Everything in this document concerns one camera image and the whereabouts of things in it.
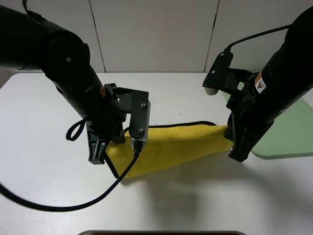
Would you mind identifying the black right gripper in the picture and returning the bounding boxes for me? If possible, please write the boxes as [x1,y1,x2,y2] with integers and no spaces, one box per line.
[224,80,264,162]

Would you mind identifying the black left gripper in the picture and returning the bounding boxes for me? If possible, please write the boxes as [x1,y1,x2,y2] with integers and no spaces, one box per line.
[83,83,125,165]

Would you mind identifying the yellow towel with black trim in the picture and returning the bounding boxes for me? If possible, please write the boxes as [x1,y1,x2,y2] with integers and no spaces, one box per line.
[105,120,233,185]

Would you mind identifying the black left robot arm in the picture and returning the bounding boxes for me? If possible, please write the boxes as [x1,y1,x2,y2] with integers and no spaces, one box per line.
[0,6,123,164]

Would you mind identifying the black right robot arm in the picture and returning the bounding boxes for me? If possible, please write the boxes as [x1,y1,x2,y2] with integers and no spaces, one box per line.
[225,8,313,162]

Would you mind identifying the light green plastic tray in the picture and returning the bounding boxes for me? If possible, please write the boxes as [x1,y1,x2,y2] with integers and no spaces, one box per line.
[221,70,313,160]

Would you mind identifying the black left camera cable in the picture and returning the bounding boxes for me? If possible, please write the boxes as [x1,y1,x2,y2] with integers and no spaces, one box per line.
[0,141,144,212]

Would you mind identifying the black camera cable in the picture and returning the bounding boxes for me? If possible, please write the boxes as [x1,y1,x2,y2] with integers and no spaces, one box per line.
[0,141,144,212]
[224,24,291,57]

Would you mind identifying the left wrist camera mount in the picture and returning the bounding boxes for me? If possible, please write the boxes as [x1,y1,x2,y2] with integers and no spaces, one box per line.
[105,83,151,147]

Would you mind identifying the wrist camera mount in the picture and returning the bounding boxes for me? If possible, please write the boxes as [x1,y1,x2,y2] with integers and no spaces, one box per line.
[105,83,151,147]
[202,50,256,97]

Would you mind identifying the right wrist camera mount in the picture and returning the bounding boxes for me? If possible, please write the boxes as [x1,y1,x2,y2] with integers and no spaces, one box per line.
[202,50,256,97]

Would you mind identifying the black right camera cable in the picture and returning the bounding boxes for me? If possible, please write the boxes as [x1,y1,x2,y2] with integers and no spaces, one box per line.
[224,24,291,57]

